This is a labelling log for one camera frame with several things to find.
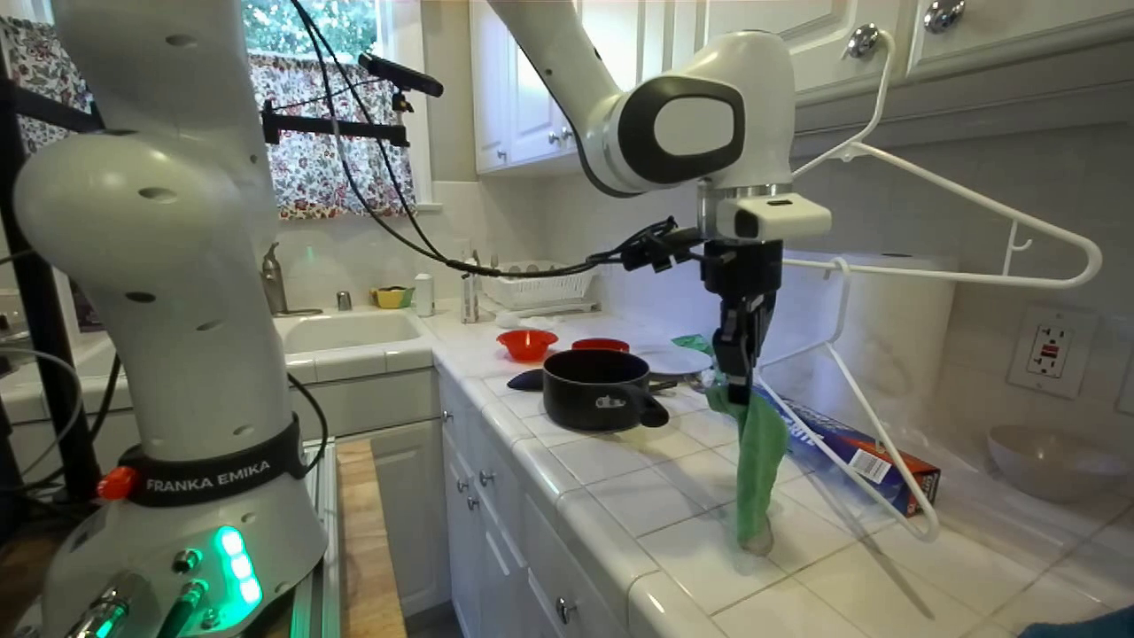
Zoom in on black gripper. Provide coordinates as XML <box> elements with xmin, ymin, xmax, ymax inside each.
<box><xmin>701</xmin><ymin>239</ymin><xmax>787</xmax><ymax>411</ymax></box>

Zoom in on white plate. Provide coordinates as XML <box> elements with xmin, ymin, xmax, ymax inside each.
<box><xmin>636</xmin><ymin>341</ymin><xmax>716</xmax><ymax>382</ymax></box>

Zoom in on metal faucet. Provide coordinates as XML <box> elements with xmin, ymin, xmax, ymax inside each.
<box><xmin>258</xmin><ymin>241</ymin><xmax>326</xmax><ymax>320</ymax></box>

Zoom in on white cabinets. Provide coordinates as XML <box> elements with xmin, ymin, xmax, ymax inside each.
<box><xmin>288</xmin><ymin>363</ymin><xmax>636</xmax><ymax>638</ymax></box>
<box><xmin>421</xmin><ymin>0</ymin><xmax>1134</xmax><ymax>184</ymax></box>

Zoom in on white dish rack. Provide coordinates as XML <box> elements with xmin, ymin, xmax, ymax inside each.
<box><xmin>483</xmin><ymin>265</ymin><xmax>601</xmax><ymax>320</ymax></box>

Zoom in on yellow sponge holder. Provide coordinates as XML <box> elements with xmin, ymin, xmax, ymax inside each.
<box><xmin>367</xmin><ymin>281</ymin><xmax>416</xmax><ymax>311</ymax></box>

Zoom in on white small bottle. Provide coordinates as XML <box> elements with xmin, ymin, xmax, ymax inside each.
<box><xmin>406</xmin><ymin>268</ymin><xmax>438</xmax><ymax>323</ymax></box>

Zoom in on red plastic bowl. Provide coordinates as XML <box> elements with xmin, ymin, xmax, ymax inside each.
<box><xmin>572</xmin><ymin>334</ymin><xmax>636</xmax><ymax>357</ymax></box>
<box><xmin>494</xmin><ymin>325</ymin><xmax>563</xmax><ymax>366</ymax></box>

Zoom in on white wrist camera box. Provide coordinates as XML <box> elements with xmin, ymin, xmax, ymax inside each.
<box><xmin>729</xmin><ymin>191</ymin><xmax>835</xmax><ymax>247</ymax></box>

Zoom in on black saucepan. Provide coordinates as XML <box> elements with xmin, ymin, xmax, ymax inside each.
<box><xmin>539</xmin><ymin>346</ymin><xmax>672</xmax><ymax>436</ymax></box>

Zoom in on white wall outlet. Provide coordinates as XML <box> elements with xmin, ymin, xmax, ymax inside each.
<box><xmin>1004</xmin><ymin>305</ymin><xmax>1099</xmax><ymax>400</ymax></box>

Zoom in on green sponge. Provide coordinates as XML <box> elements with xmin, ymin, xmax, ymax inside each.
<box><xmin>672</xmin><ymin>328</ymin><xmax>718</xmax><ymax>363</ymax></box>

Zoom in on clear glass bowl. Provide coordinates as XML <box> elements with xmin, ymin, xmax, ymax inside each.
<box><xmin>983</xmin><ymin>423</ymin><xmax>1134</xmax><ymax>507</ymax></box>

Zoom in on blue foil box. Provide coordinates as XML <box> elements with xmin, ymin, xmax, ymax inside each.
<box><xmin>783</xmin><ymin>404</ymin><xmax>947</xmax><ymax>522</ymax></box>

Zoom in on black camera stand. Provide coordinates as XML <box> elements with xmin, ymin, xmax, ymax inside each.
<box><xmin>0</xmin><ymin>68</ymin><xmax>416</xmax><ymax>513</ymax></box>

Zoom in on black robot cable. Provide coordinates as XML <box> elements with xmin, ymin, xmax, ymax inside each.
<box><xmin>288</xmin><ymin>0</ymin><xmax>716</xmax><ymax>284</ymax></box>

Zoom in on white upper cabinets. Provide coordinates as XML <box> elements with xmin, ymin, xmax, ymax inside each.
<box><xmin>421</xmin><ymin>0</ymin><xmax>1134</xmax><ymax>184</ymax></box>

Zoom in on floral window curtain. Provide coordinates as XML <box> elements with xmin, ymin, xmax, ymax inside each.
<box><xmin>0</xmin><ymin>13</ymin><xmax>419</xmax><ymax>222</ymax></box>

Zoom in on blue cloth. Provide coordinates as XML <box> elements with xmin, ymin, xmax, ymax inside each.
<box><xmin>1017</xmin><ymin>603</ymin><xmax>1134</xmax><ymax>638</ymax></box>

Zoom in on white kitchen sink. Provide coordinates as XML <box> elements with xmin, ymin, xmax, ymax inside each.
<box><xmin>274</xmin><ymin>305</ymin><xmax>436</xmax><ymax>363</ymax></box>

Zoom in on soap dispenser bottle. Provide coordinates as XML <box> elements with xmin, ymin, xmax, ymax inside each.
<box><xmin>456</xmin><ymin>253</ymin><xmax>486</xmax><ymax>325</ymax></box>

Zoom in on white lower cabinets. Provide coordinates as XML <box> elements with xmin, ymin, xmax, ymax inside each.
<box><xmin>288</xmin><ymin>363</ymin><xmax>636</xmax><ymax>638</ymax></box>

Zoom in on silver cabinet knob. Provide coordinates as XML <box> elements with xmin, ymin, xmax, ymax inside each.
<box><xmin>843</xmin><ymin>21</ymin><xmax>892</xmax><ymax>63</ymax></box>
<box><xmin>920</xmin><ymin>0</ymin><xmax>967</xmax><ymax>34</ymax></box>

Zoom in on green towel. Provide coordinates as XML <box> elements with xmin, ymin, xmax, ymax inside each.
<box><xmin>701</xmin><ymin>366</ymin><xmax>795</xmax><ymax>553</ymax></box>

